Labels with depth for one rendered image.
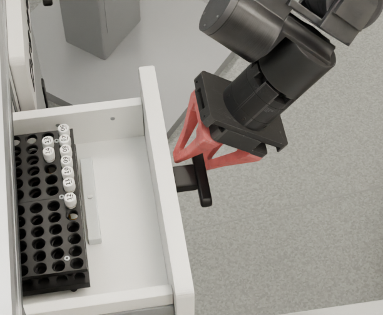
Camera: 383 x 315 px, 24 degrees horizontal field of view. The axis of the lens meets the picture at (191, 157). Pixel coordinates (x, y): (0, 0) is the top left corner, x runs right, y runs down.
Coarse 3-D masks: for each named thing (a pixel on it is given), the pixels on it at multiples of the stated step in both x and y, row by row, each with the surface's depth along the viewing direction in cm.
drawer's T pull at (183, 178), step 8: (192, 160) 96; (200, 160) 96; (176, 168) 95; (184, 168) 95; (192, 168) 95; (200, 168) 95; (176, 176) 95; (184, 176) 95; (192, 176) 95; (200, 176) 94; (176, 184) 94; (184, 184) 94; (192, 184) 94; (200, 184) 94; (208, 184) 94; (200, 192) 93; (208, 192) 93; (200, 200) 93; (208, 200) 93
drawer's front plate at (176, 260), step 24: (144, 72) 101; (144, 96) 99; (144, 120) 104; (168, 168) 93; (168, 192) 91; (168, 216) 90; (168, 240) 88; (168, 264) 91; (192, 288) 85; (192, 312) 88
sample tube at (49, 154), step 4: (44, 148) 97; (48, 148) 97; (52, 148) 97; (44, 152) 96; (48, 152) 96; (52, 152) 96; (44, 156) 96; (48, 156) 96; (52, 156) 96; (48, 160) 97; (52, 160) 97; (48, 168) 98; (52, 168) 98; (48, 172) 99; (52, 172) 99
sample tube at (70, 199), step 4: (64, 196) 93; (68, 196) 93; (72, 196) 93; (64, 200) 93; (68, 200) 93; (72, 200) 93; (68, 204) 93; (72, 204) 93; (72, 208) 94; (68, 216) 96; (72, 216) 95; (76, 216) 95; (72, 220) 96
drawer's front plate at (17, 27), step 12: (12, 0) 107; (24, 0) 114; (12, 12) 106; (24, 12) 112; (12, 24) 105; (24, 24) 109; (12, 36) 104; (24, 36) 107; (12, 48) 103; (24, 48) 104; (12, 60) 102; (24, 60) 102; (12, 72) 103; (24, 72) 103; (24, 84) 105; (24, 96) 107; (24, 108) 108; (36, 108) 111
